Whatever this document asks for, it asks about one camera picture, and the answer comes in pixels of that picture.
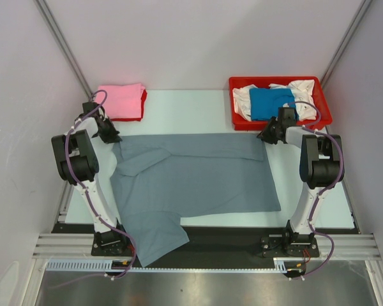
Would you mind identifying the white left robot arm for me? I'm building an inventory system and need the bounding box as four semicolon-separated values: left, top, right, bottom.
51;101;130;256

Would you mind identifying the folded pink t-shirt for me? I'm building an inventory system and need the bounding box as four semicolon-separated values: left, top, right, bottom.
98;83;146;120

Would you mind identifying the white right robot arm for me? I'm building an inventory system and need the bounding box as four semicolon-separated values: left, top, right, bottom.
258;107;344;256

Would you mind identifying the red plastic bin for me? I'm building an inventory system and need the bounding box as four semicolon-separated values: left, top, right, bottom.
229;76;333;131

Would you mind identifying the white slotted cable duct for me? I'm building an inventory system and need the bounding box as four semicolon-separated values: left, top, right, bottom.
46;259;287;274

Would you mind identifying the aluminium frame rail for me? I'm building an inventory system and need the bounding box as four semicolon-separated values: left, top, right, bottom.
33;233;381;261

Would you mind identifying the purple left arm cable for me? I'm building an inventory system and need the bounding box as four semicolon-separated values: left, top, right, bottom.
47;89;138;289

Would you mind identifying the folded red t-shirt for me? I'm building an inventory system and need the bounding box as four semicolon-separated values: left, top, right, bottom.
112;89;147;122

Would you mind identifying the grey polo shirt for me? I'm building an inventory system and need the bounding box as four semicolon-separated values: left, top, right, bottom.
110;133;280;266

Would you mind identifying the black mounting base plate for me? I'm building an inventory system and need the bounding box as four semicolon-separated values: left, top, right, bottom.
50;224;360;269

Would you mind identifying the right aluminium corner post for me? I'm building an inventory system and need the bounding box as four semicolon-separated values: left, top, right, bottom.
320;0;375;89

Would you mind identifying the left aluminium corner post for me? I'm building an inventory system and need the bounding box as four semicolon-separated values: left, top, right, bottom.
33;0;93;98

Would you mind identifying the blue t-shirt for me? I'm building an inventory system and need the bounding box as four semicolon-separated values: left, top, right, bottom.
249;88;295;121

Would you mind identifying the aluminium corner post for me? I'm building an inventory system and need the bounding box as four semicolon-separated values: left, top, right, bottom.
320;0;375;89
33;0;93;98

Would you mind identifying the white t-shirt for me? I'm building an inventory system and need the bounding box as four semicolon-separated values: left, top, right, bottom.
232;80;319;122

